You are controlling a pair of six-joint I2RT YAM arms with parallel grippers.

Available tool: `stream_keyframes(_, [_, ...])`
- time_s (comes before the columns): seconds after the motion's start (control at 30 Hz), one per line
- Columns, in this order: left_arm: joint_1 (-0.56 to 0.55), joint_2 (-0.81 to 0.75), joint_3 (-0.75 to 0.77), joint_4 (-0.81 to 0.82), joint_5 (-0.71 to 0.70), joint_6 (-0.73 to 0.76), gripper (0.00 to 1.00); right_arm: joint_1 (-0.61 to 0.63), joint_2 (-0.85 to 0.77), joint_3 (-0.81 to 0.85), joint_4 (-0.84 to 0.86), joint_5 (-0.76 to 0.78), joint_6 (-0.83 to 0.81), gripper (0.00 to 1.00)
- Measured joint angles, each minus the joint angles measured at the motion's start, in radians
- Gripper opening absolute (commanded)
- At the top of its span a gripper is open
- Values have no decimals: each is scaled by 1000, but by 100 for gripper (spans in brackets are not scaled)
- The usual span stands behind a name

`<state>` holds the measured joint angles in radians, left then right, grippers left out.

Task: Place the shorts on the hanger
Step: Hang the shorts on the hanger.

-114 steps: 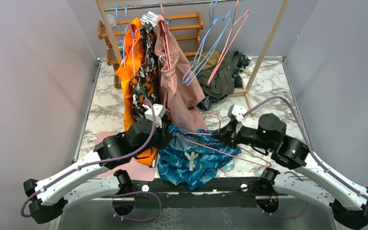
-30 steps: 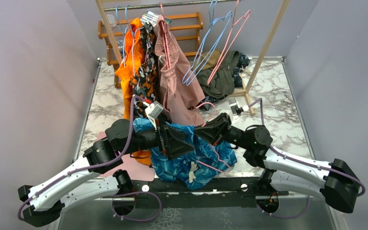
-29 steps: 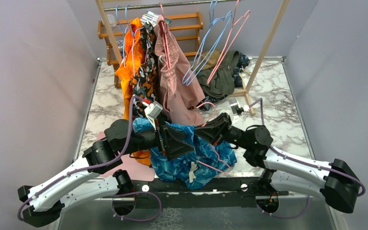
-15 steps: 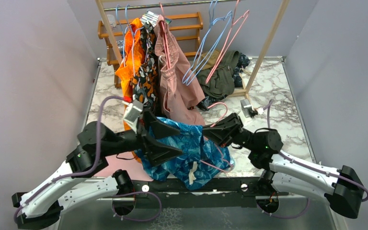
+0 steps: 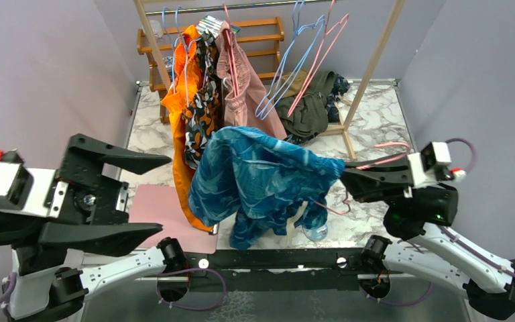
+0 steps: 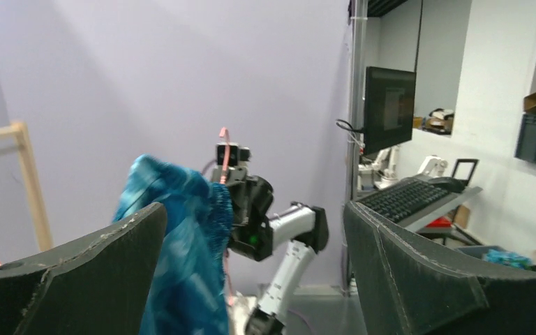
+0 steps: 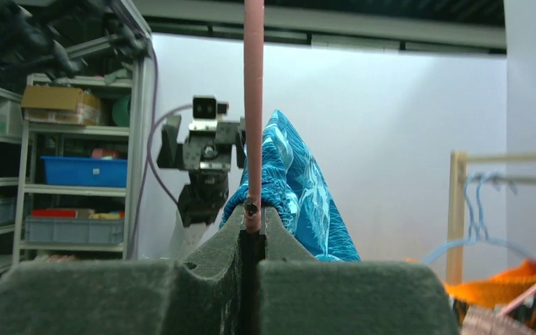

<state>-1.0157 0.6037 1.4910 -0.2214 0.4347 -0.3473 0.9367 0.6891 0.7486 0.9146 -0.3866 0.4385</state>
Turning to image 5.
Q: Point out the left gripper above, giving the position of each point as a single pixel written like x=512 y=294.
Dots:
x=97 y=202

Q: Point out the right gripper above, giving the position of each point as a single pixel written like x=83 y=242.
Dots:
x=380 y=182

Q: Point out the pink wire hanger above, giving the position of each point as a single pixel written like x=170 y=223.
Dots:
x=330 y=37
x=406 y=148

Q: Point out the blue patterned shorts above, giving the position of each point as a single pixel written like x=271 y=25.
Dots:
x=266 y=183

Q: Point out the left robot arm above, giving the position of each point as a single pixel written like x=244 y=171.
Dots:
x=49 y=284

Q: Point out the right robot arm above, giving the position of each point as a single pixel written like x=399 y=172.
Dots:
x=420 y=242

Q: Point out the orange shorts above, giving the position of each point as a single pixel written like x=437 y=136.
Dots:
x=175 y=103

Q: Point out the camouflage patterned shorts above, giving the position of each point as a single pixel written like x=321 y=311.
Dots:
x=204 y=114

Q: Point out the pink shorts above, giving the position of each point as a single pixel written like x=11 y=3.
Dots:
x=240 y=110

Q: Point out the hanger holding pink shorts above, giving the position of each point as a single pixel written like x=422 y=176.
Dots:
x=229 y=48

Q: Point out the pink mat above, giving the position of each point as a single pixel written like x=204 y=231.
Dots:
x=160 y=204

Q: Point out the wooden clothes rack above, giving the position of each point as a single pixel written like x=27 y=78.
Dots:
x=342 y=128

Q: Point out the clear plastic bottle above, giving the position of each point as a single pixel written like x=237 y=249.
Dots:
x=316 y=234

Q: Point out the olive green garment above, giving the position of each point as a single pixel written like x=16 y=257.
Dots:
x=283 y=105

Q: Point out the dark navy patterned garment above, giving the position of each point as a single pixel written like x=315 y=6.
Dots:
x=334 y=100

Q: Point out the tan garment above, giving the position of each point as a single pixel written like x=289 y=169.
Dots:
x=289 y=85

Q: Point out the blue lidded jar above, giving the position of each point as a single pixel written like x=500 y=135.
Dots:
x=169 y=64

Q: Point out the wooden shelf unit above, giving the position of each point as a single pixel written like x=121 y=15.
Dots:
x=261 y=40

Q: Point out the clear plastic cup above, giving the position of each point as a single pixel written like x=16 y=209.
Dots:
x=156 y=27

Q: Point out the marker pen pack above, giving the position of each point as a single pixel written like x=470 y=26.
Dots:
x=209 y=24

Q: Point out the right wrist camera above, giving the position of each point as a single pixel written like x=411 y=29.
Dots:
x=432 y=165

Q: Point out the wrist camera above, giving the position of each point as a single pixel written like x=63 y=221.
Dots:
x=432 y=165
x=29 y=191

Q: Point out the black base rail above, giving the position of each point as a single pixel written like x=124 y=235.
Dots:
x=275 y=270

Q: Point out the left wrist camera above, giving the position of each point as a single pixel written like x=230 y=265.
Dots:
x=29 y=191

